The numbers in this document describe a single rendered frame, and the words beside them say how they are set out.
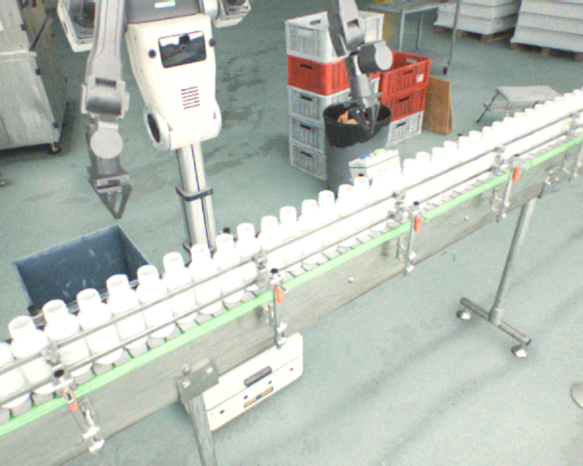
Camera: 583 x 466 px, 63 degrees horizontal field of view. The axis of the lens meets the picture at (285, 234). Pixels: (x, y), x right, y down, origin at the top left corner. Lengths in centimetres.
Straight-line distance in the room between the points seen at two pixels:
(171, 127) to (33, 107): 316
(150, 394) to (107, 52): 71
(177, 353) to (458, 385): 150
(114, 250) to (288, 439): 102
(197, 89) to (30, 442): 103
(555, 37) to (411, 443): 626
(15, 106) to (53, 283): 315
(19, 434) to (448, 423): 161
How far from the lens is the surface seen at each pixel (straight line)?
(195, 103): 155
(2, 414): 108
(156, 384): 113
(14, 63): 455
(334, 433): 209
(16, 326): 100
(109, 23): 101
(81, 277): 164
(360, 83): 128
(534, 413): 234
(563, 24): 751
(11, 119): 470
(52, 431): 110
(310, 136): 367
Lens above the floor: 175
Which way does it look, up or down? 35 degrees down
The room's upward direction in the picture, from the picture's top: 2 degrees counter-clockwise
